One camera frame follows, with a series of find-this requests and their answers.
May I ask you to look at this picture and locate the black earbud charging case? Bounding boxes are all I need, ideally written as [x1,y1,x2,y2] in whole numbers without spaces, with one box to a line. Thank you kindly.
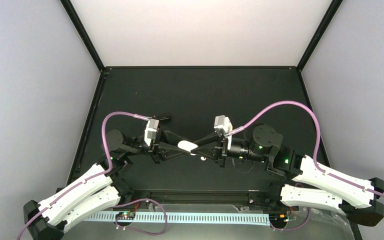
[156,113,172,121]

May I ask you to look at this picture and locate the white capsule object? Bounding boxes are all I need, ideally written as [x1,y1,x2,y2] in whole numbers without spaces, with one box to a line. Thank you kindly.
[177,140,198,155]

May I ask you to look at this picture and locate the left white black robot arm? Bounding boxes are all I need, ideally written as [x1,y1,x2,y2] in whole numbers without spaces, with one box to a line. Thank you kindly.
[23,129,198,240]

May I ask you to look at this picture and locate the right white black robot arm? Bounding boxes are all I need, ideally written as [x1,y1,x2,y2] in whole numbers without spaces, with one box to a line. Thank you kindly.
[189,124,384,227]

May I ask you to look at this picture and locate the clear plastic sheet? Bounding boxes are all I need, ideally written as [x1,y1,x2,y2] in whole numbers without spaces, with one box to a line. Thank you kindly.
[233,204,352,236]

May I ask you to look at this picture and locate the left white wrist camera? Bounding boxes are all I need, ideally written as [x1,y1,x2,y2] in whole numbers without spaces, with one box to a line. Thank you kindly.
[144,118,159,147]

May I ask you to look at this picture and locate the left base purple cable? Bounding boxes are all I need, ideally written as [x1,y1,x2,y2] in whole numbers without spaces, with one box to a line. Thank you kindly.
[114,197,170,236]

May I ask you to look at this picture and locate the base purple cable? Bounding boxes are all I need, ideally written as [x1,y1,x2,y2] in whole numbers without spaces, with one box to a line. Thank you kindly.
[114,197,170,236]
[269,182,312,232]

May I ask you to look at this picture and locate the black front mounting rail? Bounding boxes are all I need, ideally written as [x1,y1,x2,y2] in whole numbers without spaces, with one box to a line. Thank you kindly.
[51,187,350,213]

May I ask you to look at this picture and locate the white slotted cable duct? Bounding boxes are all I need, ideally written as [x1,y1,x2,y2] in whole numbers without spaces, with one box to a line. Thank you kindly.
[82,211,272,227]

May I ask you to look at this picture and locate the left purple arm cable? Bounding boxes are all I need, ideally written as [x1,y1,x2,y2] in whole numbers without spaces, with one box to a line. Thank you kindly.
[15,111,153,240]

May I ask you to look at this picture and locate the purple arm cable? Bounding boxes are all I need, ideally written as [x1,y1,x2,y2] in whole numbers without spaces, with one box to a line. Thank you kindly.
[15,111,153,240]
[226,100,384,211]

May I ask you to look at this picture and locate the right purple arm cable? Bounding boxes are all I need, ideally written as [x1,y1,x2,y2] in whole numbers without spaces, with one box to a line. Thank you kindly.
[226,100,384,211]

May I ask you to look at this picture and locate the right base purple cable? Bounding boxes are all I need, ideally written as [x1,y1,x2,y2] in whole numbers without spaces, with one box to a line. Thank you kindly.
[269,182,312,232]

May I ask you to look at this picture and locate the left black frame post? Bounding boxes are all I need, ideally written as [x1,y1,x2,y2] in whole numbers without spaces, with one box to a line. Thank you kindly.
[60,0,105,72]

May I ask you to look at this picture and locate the black frame post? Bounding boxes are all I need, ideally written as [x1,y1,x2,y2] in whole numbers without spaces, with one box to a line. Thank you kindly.
[296,0,343,73]
[60,0,105,72]

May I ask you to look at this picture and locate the right black frame post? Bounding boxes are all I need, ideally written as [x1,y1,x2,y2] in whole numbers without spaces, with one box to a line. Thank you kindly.
[296,0,343,73]

